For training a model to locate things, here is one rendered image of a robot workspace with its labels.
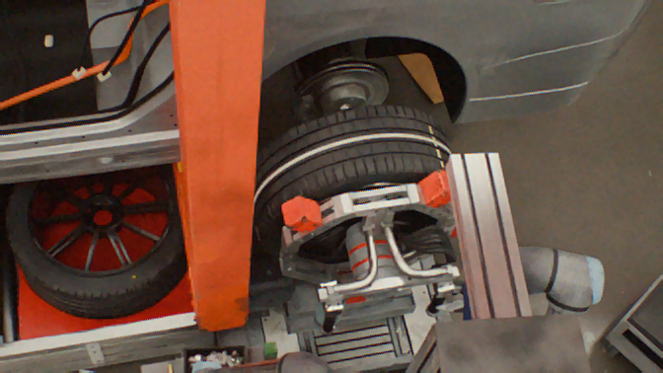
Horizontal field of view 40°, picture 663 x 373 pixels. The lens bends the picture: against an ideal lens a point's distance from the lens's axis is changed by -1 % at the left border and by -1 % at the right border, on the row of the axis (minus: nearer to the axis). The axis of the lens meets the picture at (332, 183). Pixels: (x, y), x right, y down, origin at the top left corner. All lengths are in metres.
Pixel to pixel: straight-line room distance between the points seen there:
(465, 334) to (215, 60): 0.69
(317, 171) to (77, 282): 0.99
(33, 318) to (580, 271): 1.94
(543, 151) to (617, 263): 0.60
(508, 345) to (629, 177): 2.84
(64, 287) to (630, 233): 2.38
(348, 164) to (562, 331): 1.20
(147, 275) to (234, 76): 1.48
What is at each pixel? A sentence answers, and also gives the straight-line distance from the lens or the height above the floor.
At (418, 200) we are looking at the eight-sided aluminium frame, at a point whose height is 1.12.
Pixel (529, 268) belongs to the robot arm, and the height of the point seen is 1.33.
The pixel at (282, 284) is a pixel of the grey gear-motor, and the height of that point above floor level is 0.40.
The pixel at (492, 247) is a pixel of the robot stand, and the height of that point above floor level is 2.03.
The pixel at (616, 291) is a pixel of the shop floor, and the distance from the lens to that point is 4.01.
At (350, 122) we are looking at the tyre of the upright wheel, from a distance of 2.68.
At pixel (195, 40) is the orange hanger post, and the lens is 1.69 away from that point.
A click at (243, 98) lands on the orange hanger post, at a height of 1.86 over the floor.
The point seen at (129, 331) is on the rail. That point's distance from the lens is 3.22.
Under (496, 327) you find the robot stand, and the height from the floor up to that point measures 2.03.
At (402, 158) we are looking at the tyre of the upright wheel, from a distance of 2.65.
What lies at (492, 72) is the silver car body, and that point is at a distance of 3.03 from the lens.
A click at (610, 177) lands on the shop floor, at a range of 4.27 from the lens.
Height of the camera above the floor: 3.41
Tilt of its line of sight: 60 degrees down
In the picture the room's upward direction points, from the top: 12 degrees clockwise
